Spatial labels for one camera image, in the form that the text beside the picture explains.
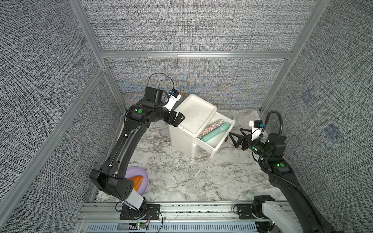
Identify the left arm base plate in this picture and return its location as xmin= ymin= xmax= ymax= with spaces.
xmin=119 ymin=204 xmax=161 ymax=220

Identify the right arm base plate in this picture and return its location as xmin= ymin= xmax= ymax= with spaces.
xmin=235 ymin=204 xmax=255 ymax=220

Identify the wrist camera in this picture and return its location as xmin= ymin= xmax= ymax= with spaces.
xmin=164 ymin=89 xmax=181 ymax=111
xmin=249 ymin=119 xmax=266 ymax=140

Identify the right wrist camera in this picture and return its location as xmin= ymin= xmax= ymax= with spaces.
xmin=249 ymin=119 xmax=266 ymax=140

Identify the purple plate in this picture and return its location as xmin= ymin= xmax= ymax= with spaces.
xmin=125 ymin=167 xmax=149 ymax=195

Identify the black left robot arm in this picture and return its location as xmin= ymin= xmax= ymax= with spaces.
xmin=89 ymin=87 xmax=185 ymax=209

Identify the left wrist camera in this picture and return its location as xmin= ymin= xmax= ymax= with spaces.
xmin=164 ymin=89 xmax=181 ymax=111

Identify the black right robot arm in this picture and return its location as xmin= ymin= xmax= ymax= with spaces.
xmin=229 ymin=128 xmax=336 ymax=233

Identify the mint green microphone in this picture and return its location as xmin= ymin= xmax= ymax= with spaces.
xmin=201 ymin=122 xmax=231 ymax=142

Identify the white drawer cabinet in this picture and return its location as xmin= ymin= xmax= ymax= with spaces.
xmin=169 ymin=94 xmax=217 ymax=158

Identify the white top drawer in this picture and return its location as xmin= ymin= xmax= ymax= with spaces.
xmin=195 ymin=112 xmax=236 ymax=158

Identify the left camera cable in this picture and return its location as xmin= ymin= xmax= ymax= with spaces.
xmin=145 ymin=72 xmax=175 ymax=91

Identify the aluminium front rail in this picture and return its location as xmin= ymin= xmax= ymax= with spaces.
xmin=74 ymin=201 xmax=280 ymax=233

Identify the orange pastry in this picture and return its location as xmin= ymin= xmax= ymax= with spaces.
xmin=129 ymin=175 xmax=144 ymax=191

